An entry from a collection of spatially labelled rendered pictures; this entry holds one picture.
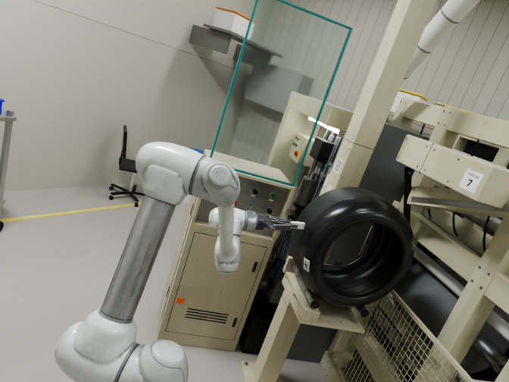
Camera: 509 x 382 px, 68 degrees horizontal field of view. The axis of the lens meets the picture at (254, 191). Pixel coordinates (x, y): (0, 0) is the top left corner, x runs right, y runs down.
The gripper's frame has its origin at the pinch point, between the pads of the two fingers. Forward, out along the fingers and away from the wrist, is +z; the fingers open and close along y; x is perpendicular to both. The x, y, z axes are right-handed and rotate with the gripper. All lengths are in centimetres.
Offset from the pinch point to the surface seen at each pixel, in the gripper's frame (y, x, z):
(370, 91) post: 29, -65, 34
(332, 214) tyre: -7.8, -10.0, 12.2
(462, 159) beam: -20, -45, 57
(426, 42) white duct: 49, -95, 69
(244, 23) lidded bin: 331, -111, 5
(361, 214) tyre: -11.5, -13.2, 24.1
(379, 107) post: 26, -58, 39
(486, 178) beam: -36, -42, 57
